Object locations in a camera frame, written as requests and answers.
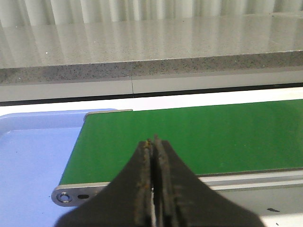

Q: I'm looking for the aluminium conveyor frame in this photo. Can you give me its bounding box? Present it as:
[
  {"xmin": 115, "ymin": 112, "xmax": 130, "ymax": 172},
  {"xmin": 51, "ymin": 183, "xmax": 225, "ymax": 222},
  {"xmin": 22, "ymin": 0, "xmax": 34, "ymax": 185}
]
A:
[{"xmin": 51, "ymin": 109, "xmax": 303, "ymax": 208}]

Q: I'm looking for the blue plastic tray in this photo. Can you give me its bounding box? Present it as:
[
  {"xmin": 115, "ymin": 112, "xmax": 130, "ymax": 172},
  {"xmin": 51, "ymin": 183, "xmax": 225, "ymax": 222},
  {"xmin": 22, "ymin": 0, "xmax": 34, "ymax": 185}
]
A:
[{"xmin": 0, "ymin": 108, "xmax": 119, "ymax": 227}]

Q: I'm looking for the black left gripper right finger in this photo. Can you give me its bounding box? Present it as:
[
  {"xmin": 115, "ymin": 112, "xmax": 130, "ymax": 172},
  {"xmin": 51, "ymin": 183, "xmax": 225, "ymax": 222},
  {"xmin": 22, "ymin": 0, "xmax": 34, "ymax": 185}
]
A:
[{"xmin": 153, "ymin": 136, "xmax": 264, "ymax": 227}]

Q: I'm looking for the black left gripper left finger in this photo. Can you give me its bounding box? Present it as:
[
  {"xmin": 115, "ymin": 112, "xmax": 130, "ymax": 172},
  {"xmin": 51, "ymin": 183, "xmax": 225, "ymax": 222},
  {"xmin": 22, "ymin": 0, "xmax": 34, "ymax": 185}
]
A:
[{"xmin": 55, "ymin": 140, "xmax": 152, "ymax": 227}]

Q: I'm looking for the green conveyor belt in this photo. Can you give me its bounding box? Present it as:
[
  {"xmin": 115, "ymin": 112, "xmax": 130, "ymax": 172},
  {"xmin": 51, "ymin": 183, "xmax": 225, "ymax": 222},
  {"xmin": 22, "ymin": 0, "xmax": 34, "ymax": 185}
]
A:
[{"xmin": 59, "ymin": 99, "xmax": 303, "ymax": 185}]

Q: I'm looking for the grey stone counter ledge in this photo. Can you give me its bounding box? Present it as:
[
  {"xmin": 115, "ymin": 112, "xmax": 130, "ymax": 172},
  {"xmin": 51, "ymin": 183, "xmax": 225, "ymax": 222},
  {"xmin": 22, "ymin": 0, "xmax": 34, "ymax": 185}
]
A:
[{"xmin": 0, "ymin": 12, "xmax": 303, "ymax": 86}]

